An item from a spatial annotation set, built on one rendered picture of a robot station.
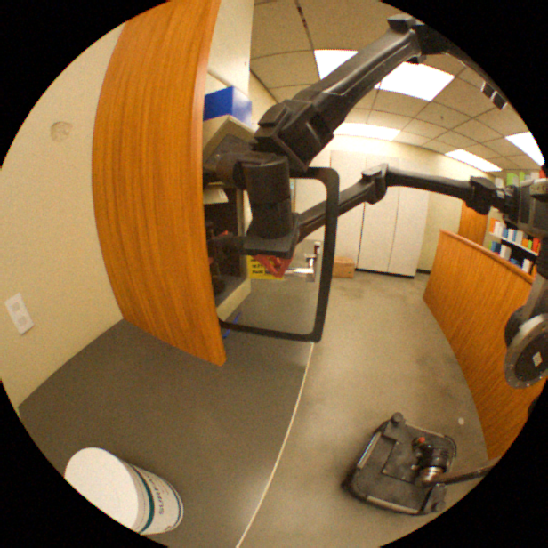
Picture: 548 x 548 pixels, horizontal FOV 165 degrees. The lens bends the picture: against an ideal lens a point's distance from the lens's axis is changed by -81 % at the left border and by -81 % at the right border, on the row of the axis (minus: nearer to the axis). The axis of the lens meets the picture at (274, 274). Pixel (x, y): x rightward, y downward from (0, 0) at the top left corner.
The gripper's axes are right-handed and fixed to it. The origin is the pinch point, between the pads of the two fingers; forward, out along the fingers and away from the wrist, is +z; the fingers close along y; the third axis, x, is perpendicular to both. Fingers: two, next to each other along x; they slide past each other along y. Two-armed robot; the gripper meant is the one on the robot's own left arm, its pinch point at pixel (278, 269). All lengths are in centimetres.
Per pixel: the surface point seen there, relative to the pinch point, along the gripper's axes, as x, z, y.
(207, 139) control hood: -15.8, -22.5, -13.4
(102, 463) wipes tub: -12.4, -5.9, 40.4
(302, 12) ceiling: -1, -106, -115
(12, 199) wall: -67, -38, 18
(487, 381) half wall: 175, 103, 4
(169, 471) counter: -11.0, 9.5, 42.6
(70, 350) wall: -67, 11, 37
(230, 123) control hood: -11.2, -24.8, -16.1
